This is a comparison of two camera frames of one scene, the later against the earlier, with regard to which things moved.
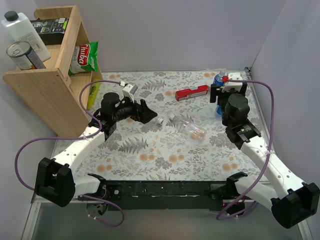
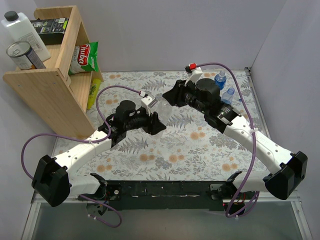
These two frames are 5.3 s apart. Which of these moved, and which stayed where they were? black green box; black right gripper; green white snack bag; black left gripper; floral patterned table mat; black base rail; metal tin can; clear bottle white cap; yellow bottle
Moved: clear bottle white cap; black right gripper; black left gripper
Stayed: green white snack bag; floral patterned table mat; black green box; black base rail; yellow bottle; metal tin can
